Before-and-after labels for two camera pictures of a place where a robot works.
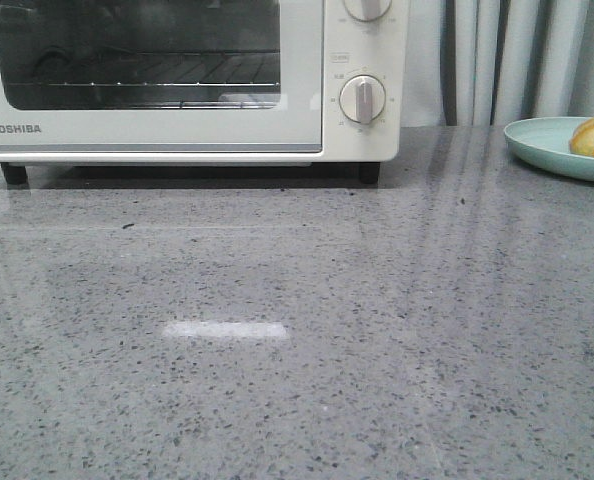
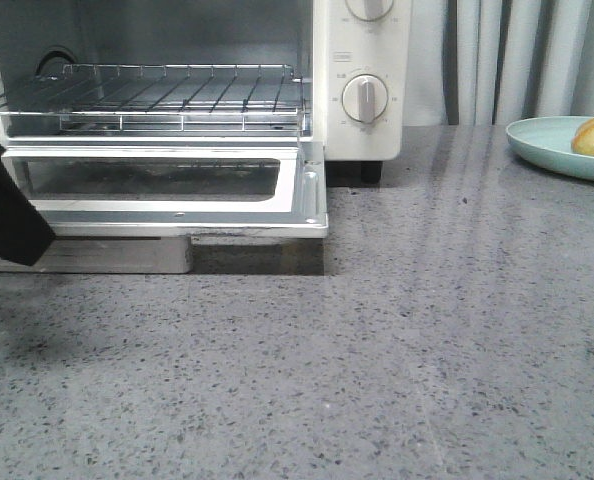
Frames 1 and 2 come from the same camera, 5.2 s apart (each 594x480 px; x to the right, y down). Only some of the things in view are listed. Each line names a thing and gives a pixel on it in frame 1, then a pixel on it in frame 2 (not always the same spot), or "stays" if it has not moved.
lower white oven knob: (362, 98) stays
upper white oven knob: (367, 10) stays
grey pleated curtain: (486, 63) stays
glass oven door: (150, 76) → (177, 192)
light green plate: (546, 141) stays
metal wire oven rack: (162, 68) → (236, 98)
